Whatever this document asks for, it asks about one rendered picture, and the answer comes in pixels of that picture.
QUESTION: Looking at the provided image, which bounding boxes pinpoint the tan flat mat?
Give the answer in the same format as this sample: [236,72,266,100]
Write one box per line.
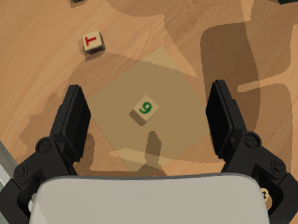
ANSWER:
[86,46,210,177]

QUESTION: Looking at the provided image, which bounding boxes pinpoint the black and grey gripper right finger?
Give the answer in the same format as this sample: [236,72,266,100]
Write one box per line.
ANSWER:
[206,80,298,224]

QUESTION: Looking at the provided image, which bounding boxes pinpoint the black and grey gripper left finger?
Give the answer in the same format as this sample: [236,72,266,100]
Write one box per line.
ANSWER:
[0,85,91,224]

